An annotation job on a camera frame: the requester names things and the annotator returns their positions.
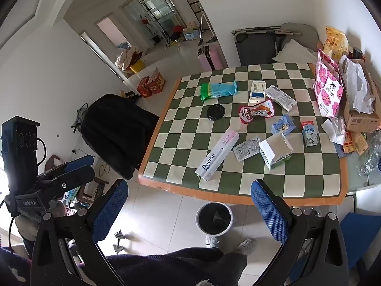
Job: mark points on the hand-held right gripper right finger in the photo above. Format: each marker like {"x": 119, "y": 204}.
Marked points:
{"x": 268, "y": 211}

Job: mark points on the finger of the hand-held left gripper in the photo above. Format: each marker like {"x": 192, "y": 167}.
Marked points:
{"x": 79, "y": 162}
{"x": 74, "y": 178}

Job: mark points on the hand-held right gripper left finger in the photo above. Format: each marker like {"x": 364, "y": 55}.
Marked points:
{"x": 110, "y": 208}

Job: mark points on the white bin with black liner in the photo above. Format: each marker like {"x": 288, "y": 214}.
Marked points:
{"x": 214, "y": 219}

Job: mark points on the white green box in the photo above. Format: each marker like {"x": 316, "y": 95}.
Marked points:
{"x": 275, "y": 155}

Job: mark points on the grey printed foil wrapper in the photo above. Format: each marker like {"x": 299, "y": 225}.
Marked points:
{"x": 247, "y": 149}

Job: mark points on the white pink toothpaste box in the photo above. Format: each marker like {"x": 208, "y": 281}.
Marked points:
{"x": 217, "y": 155}

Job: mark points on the blue white small packet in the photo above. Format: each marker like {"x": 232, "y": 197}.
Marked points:
{"x": 282, "y": 125}

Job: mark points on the small blue milk carton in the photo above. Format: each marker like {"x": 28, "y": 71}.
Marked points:
{"x": 309, "y": 134}

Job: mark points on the red white snack wrapper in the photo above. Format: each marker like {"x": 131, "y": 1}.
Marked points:
{"x": 253, "y": 113}

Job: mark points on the black plastic cup lid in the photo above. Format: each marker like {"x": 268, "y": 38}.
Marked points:
{"x": 215, "y": 112}

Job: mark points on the white printed paper sheet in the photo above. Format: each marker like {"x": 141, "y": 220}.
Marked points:
{"x": 281, "y": 97}

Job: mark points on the colourful printed box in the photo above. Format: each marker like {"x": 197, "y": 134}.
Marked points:
{"x": 72, "y": 195}

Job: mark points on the brown wooden stool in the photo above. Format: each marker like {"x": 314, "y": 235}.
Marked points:
{"x": 90, "y": 190}

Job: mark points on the black dumbbell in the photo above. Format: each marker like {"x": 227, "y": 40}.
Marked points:
{"x": 119, "y": 241}

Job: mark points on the blue chair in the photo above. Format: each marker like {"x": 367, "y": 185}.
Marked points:
{"x": 363, "y": 235}

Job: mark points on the red gift box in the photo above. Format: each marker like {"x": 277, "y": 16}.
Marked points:
{"x": 156, "y": 81}
{"x": 145, "y": 87}

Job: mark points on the crumpled white tissue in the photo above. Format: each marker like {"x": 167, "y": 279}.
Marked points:
{"x": 335, "y": 129}

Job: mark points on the red yellow snack packet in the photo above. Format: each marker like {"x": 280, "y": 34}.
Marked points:
{"x": 352, "y": 143}

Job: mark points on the yellow bucket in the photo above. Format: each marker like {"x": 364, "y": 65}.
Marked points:
{"x": 137, "y": 65}

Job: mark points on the clear plastic bottle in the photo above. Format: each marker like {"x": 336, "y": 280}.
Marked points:
{"x": 369, "y": 161}

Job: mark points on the pile of light clothes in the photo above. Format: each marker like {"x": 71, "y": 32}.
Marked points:
{"x": 126, "y": 56}

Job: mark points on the green white checkered tablecloth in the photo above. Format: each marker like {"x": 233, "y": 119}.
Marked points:
{"x": 193, "y": 116}

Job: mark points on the white blue medicine box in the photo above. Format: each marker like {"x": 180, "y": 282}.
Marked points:
{"x": 257, "y": 91}

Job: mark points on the brown cardboard box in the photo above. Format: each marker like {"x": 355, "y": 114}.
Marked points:
{"x": 360, "y": 119}

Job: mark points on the green blue wipes packet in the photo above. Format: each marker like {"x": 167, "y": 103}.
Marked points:
{"x": 217, "y": 91}

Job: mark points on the pink floral paper bag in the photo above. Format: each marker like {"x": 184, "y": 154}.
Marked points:
{"x": 327, "y": 89}

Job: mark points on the white plastic bag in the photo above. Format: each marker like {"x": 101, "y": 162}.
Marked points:
{"x": 355, "y": 80}

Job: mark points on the white pillow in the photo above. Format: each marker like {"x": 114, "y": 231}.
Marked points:
{"x": 294, "y": 54}

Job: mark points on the black coat rack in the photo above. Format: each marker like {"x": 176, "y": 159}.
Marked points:
{"x": 154, "y": 18}

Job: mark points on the pink suitcase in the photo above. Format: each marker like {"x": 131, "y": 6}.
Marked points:
{"x": 211, "y": 58}

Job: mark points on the grey folding bed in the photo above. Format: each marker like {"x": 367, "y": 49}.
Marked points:
{"x": 256, "y": 47}

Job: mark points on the blue white carton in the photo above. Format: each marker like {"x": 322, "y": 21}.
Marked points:
{"x": 190, "y": 35}

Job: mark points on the small dark jar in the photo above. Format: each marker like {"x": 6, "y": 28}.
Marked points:
{"x": 356, "y": 53}

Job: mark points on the grey cushion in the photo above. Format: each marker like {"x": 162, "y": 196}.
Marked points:
{"x": 300, "y": 32}

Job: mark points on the yellow snack bag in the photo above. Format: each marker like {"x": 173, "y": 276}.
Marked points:
{"x": 335, "y": 41}

